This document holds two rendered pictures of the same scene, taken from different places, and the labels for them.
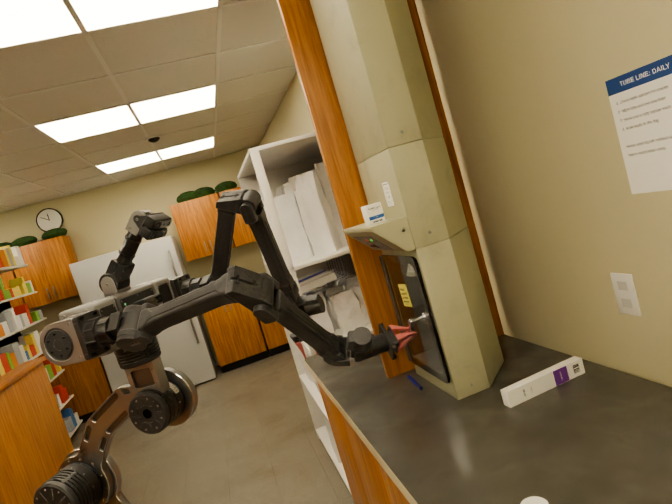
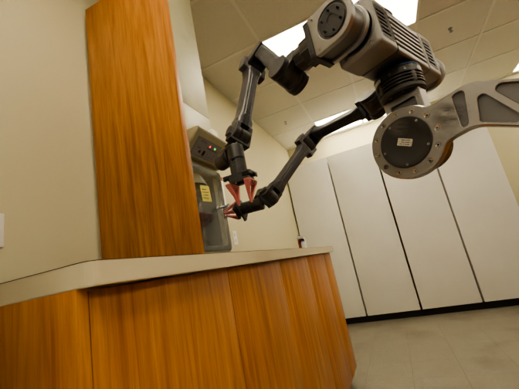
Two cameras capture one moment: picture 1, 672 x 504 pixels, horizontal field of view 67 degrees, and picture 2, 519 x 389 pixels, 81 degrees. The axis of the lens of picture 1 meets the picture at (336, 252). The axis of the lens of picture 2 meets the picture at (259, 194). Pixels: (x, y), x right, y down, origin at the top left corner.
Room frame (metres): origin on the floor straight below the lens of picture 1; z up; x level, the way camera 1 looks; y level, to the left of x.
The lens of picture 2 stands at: (2.62, 0.78, 0.88)
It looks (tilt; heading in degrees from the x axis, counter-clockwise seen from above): 13 degrees up; 214
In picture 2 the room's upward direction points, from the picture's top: 11 degrees counter-clockwise
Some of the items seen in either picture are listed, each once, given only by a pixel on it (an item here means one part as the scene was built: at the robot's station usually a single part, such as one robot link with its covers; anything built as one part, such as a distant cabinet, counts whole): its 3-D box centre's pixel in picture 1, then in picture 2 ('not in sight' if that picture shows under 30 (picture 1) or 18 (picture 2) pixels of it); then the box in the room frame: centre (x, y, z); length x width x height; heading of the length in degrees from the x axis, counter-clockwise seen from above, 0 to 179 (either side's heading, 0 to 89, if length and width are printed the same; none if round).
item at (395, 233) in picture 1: (375, 238); (208, 150); (1.61, -0.13, 1.46); 0.32 x 0.12 x 0.10; 13
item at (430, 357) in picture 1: (412, 314); (208, 208); (1.63, -0.18, 1.19); 0.30 x 0.01 x 0.40; 12
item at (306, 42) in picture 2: (193, 289); (310, 52); (1.85, 0.53, 1.45); 0.09 x 0.08 x 0.12; 165
